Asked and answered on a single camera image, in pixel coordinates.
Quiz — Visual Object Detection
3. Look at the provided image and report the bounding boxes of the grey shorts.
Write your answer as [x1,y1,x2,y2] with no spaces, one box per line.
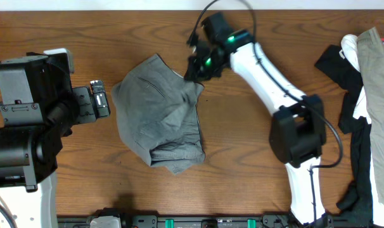
[112,54,205,174]

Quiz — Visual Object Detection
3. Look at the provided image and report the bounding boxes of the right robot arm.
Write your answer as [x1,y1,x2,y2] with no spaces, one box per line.
[184,12,326,226]

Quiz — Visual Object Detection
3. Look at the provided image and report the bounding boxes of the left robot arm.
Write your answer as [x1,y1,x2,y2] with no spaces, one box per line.
[0,48,110,227]

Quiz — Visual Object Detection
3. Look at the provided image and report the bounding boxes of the white garment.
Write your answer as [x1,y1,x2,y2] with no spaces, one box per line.
[339,34,384,227]

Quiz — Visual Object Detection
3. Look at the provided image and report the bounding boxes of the olive grey garment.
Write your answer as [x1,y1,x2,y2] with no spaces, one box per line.
[357,27,384,205]

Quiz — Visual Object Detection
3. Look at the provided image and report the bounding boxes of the black garment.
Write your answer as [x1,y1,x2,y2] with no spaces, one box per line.
[315,45,373,226]

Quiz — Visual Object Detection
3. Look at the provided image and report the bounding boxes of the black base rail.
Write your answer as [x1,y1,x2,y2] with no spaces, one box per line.
[58,208,335,228]

